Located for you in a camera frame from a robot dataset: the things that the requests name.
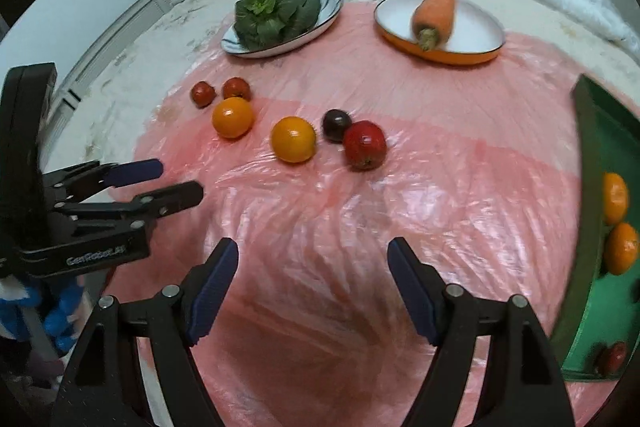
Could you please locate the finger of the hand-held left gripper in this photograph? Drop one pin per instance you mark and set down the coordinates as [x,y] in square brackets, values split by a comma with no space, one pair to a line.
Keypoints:
[175,199]
[135,172]

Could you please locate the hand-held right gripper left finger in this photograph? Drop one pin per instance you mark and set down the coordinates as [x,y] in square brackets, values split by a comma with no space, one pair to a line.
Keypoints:
[212,292]

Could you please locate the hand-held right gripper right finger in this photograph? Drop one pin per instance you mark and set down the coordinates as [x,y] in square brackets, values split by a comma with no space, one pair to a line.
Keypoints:
[412,292]

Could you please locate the red plum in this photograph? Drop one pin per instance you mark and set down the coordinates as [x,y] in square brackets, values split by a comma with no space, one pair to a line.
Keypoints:
[612,357]
[236,88]
[365,145]
[202,93]

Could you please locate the green tray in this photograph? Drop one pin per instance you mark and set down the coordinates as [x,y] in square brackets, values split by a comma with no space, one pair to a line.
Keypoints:
[600,307]

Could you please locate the pink plastic sheet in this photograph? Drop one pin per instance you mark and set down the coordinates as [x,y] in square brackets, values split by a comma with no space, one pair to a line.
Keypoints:
[325,217]

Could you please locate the green leafy vegetable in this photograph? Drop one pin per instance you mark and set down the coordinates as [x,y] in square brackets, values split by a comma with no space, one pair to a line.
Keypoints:
[275,14]

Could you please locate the white plate dark rim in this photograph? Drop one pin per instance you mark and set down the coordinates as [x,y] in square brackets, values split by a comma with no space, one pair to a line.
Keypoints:
[327,9]

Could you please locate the orange bowl white inside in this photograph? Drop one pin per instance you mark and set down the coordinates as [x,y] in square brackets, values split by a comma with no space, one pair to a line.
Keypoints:
[475,32]

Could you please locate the carrot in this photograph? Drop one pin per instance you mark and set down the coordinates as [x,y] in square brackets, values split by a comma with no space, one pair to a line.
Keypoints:
[435,9]

